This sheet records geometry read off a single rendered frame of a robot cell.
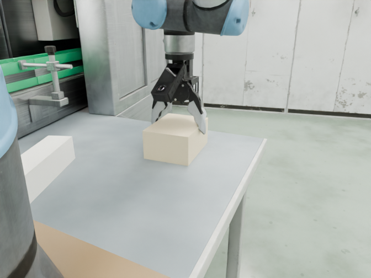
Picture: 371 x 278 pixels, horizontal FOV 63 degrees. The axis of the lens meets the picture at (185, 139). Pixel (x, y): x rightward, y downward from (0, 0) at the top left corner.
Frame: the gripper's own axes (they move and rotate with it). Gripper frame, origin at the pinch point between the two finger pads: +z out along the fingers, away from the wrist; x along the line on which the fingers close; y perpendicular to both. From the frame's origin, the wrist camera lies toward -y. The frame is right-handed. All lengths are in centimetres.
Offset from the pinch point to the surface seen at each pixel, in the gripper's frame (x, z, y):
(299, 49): -24, 4, 303
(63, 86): 48, -6, 14
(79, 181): 13.8, 5.2, -23.2
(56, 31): 64, -23, 32
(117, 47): 34.5, -18.4, 28.7
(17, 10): 70, -31, 21
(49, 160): 19.4, 0.4, -24.8
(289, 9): -9, -38, 301
